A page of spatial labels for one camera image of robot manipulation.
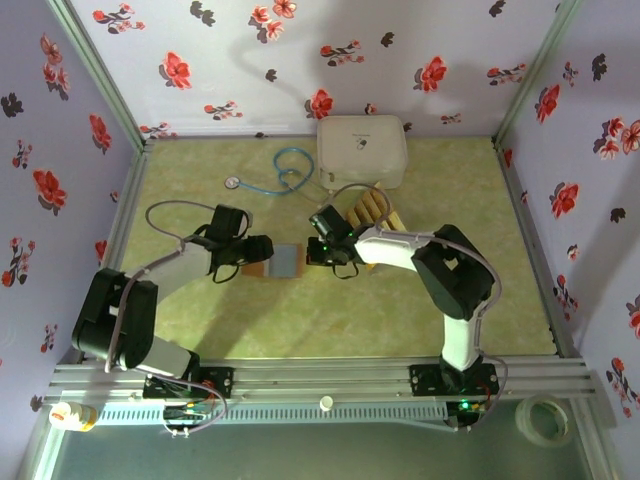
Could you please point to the pink leather card holder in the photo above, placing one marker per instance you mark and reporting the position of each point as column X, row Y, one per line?
column 255, row 270

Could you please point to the grey blue credit card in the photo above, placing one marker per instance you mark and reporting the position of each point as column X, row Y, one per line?
column 285, row 260

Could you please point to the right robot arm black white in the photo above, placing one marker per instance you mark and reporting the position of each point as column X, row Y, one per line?
column 390, row 250

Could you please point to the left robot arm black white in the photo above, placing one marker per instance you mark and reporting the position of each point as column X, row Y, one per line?
column 170, row 265

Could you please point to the blue stethoscope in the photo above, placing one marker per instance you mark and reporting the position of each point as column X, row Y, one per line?
column 295, row 182

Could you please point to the white zip medicine case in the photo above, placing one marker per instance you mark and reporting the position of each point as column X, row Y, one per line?
column 361, row 150

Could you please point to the small white cap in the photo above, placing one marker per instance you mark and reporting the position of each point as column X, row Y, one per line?
column 327, row 403

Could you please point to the white bottle orange cap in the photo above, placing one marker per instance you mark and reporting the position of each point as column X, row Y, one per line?
column 72, row 416

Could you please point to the clear tape roll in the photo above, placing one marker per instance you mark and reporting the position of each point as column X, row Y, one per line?
column 524, row 420

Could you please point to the aluminium side rail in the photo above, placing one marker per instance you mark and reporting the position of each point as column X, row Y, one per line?
column 131, row 200
column 520, row 210

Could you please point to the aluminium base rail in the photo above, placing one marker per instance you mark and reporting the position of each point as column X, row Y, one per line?
column 320, row 380

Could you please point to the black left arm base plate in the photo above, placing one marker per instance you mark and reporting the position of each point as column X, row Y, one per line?
column 220, row 382

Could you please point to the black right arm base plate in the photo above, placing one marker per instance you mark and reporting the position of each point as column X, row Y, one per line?
column 425, row 380

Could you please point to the aluminium corner post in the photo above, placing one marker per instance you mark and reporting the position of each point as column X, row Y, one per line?
column 95, row 70
column 535, row 70

